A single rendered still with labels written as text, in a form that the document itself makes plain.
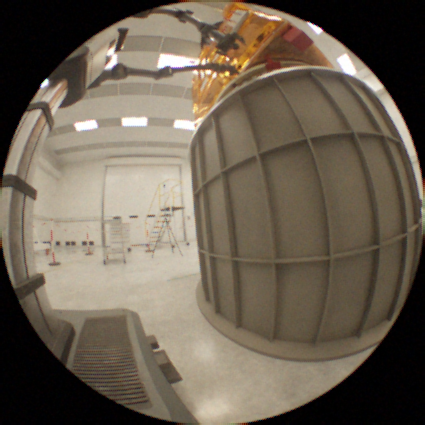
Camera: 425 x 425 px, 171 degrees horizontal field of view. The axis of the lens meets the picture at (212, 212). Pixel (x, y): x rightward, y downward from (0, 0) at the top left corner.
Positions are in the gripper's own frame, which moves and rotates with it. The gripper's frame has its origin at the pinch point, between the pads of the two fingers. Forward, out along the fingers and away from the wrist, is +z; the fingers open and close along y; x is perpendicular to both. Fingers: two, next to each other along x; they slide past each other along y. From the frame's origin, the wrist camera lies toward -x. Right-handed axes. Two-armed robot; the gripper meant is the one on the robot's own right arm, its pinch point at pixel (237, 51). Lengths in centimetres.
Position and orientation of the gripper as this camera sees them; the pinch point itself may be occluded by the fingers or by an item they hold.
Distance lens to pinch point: 73.6
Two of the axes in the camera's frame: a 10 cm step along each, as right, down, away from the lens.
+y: -5.7, 1.6, 8.1
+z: 5.0, 8.5, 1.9
